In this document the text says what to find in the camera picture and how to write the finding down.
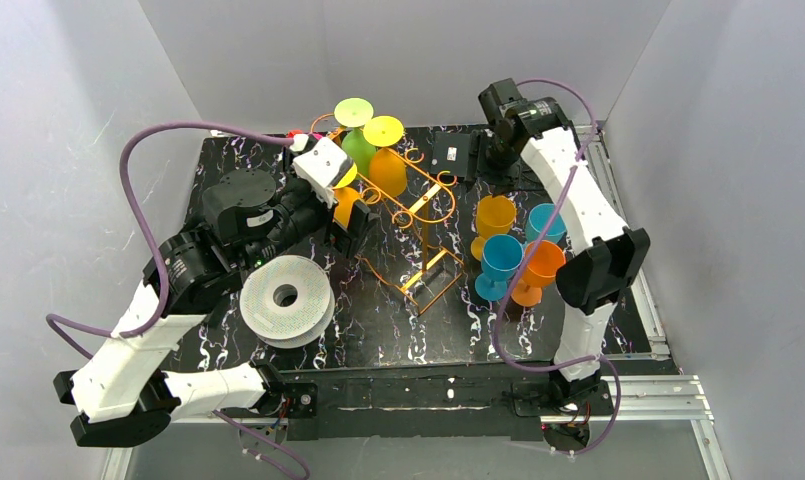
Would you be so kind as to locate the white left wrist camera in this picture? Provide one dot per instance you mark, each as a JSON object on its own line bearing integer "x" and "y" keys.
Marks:
{"x": 321, "y": 162}

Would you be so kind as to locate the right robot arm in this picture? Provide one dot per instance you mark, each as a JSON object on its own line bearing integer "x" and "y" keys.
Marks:
{"x": 607, "y": 253}

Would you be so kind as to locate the yellow-orange wine glass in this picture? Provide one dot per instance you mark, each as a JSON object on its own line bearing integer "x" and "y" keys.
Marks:
{"x": 386, "y": 170}
{"x": 494, "y": 215}
{"x": 345, "y": 196}

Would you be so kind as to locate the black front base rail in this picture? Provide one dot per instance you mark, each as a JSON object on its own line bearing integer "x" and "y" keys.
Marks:
{"x": 453, "y": 400}

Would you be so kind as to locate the gold wire glass rack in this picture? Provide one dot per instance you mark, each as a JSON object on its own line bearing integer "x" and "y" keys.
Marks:
{"x": 434, "y": 206}

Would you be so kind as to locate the yellow-orange wine glass back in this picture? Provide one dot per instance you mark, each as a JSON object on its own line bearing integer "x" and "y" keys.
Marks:
{"x": 386, "y": 170}

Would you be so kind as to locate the white perforated filament spool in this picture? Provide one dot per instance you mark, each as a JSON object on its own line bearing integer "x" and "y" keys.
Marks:
{"x": 288, "y": 302}

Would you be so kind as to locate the green wine glass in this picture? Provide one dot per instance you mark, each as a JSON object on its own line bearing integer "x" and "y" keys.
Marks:
{"x": 353, "y": 114}

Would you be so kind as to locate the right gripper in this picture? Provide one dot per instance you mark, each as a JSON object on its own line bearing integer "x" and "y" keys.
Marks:
{"x": 475, "y": 157}

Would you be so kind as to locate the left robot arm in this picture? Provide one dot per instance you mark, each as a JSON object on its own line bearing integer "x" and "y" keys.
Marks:
{"x": 123, "y": 396}

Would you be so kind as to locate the blue wine glass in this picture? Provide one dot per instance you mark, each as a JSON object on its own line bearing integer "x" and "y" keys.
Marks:
{"x": 502, "y": 255}

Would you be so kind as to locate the orange wine glass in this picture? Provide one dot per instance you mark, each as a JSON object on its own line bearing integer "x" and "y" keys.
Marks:
{"x": 540, "y": 272}

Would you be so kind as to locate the black power adapter box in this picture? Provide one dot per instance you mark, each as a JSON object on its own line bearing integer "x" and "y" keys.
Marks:
{"x": 451, "y": 155}

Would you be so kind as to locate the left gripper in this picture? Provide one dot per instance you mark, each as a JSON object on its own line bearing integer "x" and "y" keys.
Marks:
{"x": 332, "y": 211}

